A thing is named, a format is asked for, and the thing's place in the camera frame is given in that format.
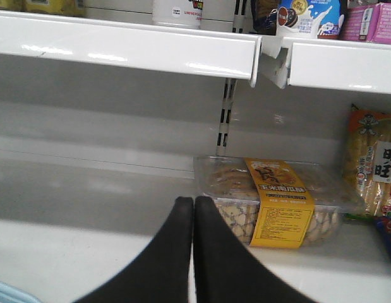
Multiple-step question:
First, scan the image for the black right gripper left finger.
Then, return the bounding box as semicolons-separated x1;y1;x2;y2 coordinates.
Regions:
76;197;193;302

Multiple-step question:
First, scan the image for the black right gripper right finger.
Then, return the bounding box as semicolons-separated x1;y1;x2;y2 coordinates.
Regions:
193;196;314;302

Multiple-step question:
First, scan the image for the light blue plastic basket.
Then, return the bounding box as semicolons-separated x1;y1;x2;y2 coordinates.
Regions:
0;281;39;303

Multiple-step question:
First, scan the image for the clear cookie box yellow label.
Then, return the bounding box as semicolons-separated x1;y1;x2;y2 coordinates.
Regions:
193;155;343;249

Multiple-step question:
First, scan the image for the white store shelving unit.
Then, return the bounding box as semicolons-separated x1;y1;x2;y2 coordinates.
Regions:
0;2;391;302

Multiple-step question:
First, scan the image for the blue cookie bag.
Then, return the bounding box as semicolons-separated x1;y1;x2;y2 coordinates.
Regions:
375;217;391;262

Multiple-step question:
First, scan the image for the rice cracker bag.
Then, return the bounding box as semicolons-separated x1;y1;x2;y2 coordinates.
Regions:
342;105;391;218

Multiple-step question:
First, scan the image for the pink box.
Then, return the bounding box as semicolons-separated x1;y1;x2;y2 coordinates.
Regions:
340;3;391;45

